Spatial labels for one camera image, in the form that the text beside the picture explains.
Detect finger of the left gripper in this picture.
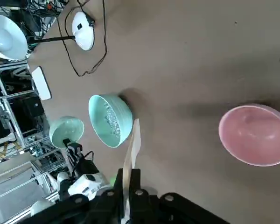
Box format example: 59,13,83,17
62,138,73,150
70,142,83,157

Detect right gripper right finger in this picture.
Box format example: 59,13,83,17
129,168,231,224

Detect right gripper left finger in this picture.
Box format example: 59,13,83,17
18,168,124,224

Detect small green bowl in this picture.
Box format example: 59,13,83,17
49,116,85,149

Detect beige spoon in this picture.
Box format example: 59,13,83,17
120,118,142,221

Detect large green bowl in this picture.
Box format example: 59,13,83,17
88,93,133,149

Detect pink bowl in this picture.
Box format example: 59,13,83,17
218,104,280,167

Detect clear beads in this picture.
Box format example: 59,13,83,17
103,101,122,138

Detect white square board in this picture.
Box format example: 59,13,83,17
31,66,52,101

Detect white desk lamp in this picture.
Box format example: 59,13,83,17
0,11,96,62

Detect aluminium profile frame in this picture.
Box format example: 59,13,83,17
0,61,68,224

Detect black lamp cable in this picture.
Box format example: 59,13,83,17
56,0,108,77

